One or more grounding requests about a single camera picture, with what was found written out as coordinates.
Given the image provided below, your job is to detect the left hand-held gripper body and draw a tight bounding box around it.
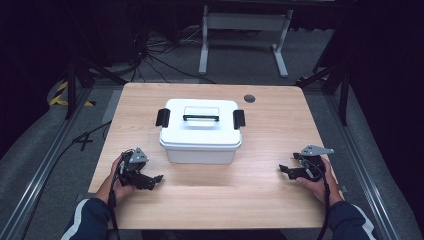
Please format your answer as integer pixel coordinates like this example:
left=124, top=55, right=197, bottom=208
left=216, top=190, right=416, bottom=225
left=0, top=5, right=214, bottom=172
left=117, top=147, right=156, bottom=191

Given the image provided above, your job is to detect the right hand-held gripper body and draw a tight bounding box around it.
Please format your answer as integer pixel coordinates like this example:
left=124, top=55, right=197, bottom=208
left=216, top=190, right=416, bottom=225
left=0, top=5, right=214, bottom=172
left=288, top=144, right=336, bottom=183

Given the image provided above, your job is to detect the white plastic storage box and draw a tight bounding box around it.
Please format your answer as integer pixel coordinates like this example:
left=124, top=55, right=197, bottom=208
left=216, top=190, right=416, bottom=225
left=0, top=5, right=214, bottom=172
left=160, top=139, right=243, bottom=165

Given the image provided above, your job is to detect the black box latch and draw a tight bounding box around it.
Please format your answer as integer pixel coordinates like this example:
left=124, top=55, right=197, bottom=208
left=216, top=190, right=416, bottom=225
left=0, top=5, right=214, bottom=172
left=155, top=108, right=171, bottom=129
left=232, top=108, right=247, bottom=131

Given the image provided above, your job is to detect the white box lid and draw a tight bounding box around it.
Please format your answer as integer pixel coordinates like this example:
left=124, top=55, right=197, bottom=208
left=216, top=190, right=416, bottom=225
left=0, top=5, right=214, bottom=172
left=159, top=98, right=243, bottom=151

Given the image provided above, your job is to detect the person's left hand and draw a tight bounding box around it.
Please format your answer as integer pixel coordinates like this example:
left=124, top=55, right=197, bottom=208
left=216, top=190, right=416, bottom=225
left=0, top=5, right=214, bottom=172
left=94, top=155, right=138, bottom=205

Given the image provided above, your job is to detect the person's right hand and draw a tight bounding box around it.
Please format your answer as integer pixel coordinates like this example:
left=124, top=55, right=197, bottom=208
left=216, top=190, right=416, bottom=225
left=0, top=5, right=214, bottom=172
left=294, top=156, right=345, bottom=206

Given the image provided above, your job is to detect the black floor tape mark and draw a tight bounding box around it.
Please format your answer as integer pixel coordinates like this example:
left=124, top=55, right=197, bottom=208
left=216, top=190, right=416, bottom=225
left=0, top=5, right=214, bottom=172
left=72, top=132, right=95, bottom=152

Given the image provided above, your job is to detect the black metal stand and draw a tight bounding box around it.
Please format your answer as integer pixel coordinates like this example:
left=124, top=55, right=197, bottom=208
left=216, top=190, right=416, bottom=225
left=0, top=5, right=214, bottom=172
left=295, top=61, right=352, bottom=127
left=64, top=56, right=128, bottom=121

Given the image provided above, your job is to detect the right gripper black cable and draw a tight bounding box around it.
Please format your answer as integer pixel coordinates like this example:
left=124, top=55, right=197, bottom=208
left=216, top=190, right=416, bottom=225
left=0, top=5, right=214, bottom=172
left=299, top=156, right=332, bottom=240

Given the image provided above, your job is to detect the grey metal floor rail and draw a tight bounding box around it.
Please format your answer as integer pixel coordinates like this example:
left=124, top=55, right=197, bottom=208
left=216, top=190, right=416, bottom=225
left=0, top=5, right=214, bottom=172
left=323, top=94, right=403, bottom=240
left=0, top=87, right=93, bottom=240

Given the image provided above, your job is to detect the black floor cable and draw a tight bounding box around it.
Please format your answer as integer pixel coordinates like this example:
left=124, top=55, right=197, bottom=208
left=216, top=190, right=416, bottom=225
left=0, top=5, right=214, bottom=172
left=19, top=120, right=113, bottom=240

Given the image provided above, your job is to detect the bundle of floor cables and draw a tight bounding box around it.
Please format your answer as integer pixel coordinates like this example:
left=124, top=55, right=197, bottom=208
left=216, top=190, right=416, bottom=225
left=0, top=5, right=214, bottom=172
left=128, top=16, right=216, bottom=85

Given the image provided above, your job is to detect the white desk frame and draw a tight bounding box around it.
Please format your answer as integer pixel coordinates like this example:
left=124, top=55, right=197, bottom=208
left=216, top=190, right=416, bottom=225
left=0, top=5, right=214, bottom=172
left=198, top=4, right=295, bottom=79

